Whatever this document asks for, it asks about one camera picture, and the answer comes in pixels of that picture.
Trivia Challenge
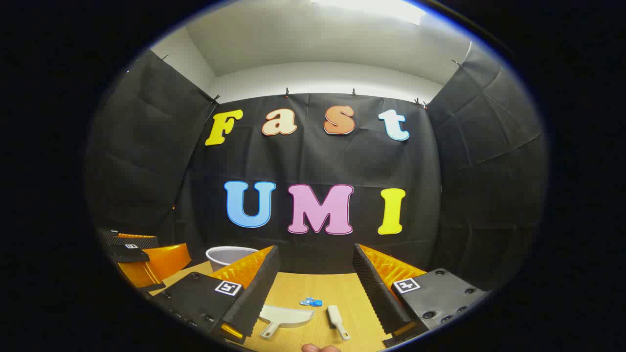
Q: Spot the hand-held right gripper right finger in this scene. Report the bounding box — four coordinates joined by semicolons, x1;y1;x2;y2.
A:
353;243;490;349

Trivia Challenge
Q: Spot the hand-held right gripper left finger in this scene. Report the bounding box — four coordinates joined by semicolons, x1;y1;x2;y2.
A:
149;245;280;343

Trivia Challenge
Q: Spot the small grey dustpan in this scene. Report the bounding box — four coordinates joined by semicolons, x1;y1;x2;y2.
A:
258;304;315;340

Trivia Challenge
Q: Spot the small grey broom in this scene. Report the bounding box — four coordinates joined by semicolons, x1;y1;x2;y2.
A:
326;305;352;341

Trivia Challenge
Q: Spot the grey garbage bin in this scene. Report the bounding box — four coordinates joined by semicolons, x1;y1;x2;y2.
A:
205;246;260;272

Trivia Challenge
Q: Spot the wooden desktop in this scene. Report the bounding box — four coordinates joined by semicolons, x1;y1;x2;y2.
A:
149;261;394;352

